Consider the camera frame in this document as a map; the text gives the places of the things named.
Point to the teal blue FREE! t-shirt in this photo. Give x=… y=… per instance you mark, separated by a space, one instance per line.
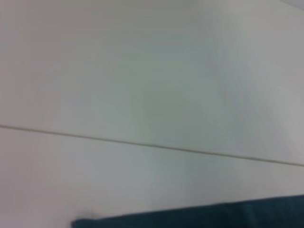
x=213 y=213

